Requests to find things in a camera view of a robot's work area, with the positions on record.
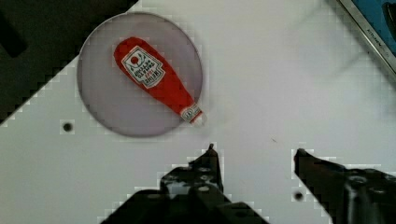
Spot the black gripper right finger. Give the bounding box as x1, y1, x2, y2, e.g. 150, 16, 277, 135
293, 148, 396, 224

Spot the red plush ketchup bottle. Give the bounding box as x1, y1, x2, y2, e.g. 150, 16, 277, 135
113, 37, 206, 127

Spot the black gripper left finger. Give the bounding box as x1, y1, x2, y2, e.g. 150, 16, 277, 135
101, 145, 268, 224

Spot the silver toaster oven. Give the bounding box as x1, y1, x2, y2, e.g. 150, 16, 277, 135
336, 0, 396, 74

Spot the grey round plate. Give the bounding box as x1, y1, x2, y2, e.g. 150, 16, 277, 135
77, 12, 204, 137

